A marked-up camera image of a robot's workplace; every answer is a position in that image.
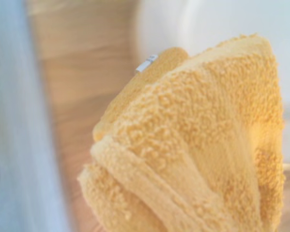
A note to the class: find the yellow terry cloth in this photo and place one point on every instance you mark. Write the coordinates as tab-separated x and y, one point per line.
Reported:
183	145

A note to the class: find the white bowl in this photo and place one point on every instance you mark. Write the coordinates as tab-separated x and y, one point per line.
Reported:
232	17

